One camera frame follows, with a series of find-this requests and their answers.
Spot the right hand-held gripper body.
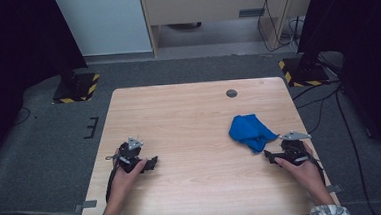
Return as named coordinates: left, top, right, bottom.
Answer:
left=278, top=129, right=314, bottom=168

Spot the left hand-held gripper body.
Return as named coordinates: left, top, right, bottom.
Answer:
left=114, top=135, right=146, bottom=175

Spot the blue cloth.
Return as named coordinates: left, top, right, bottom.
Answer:
left=227, top=111, right=280, bottom=156

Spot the person's left hand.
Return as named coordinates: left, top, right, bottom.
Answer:
left=108, top=146, right=151, bottom=198

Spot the person's right hand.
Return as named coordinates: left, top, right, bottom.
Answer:
left=273, top=142, right=326, bottom=190

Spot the black tape floor mark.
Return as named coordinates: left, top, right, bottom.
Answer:
left=82, top=116, right=101, bottom=140

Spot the grey tape strip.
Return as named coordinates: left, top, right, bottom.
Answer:
left=73, top=199, right=99, bottom=214
left=326, top=183, right=345, bottom=194

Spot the striped black stand base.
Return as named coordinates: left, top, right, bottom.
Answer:
left=278, top=55, right=331, bottom=90
left=50, top=72, right=102, bottom=105

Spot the white panel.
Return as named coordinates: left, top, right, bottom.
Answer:
left=54, top=0, right=153, bottom=58

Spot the black curtain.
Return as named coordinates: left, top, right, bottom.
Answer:
left=293, top=0, right=381, bottom=164
left=0, top=0, right=95, bottom=167

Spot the light wooden desk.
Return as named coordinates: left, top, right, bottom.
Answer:
left=138, top=0, right=321, bottom=59

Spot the left hand-held gripper cable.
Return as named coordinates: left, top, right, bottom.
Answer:
left=102, top=153, right=124, bottom=204

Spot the long black floor cable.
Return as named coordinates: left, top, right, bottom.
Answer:
left=334, top=86, right=371, bottom=215

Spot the thin black floor cable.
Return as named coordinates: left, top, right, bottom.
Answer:
left=11, top=106, right=32, bottom=126

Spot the white cable bundle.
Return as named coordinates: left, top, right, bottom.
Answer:
left=286, top=15, right=307, bottom=54

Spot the black hanging cable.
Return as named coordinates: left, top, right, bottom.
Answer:
left=255, top=0, right=296, bottom=54

